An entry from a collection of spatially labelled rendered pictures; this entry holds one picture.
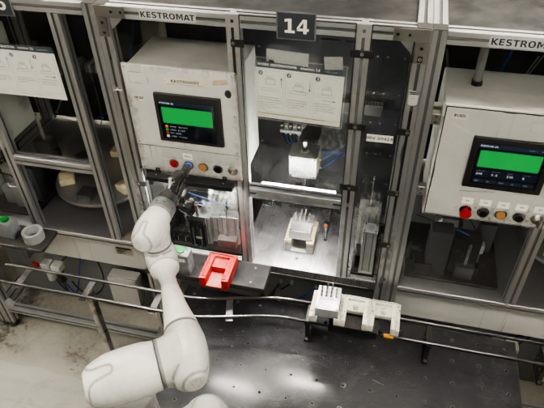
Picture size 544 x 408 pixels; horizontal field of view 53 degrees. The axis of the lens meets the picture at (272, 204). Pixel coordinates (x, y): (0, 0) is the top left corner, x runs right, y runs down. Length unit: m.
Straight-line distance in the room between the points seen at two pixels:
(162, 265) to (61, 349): 1.68
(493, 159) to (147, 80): 1.20
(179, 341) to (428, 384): 1.24
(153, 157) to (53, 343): 1.67
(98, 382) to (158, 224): 0.61
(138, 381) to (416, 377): 1.31
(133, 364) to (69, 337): 2.11
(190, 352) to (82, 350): 2.04
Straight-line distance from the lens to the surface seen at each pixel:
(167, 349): 1.46
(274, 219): 2.63
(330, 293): 2.27
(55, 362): 3.46
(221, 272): 2.39
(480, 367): 2.51
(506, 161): 1.92
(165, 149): 2.15
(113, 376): 1.45
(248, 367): 2.38
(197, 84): 1.94
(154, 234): 1.83
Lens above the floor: 2.68
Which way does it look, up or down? 41 degrees down
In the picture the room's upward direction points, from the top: 1 degrees counter-clockwise
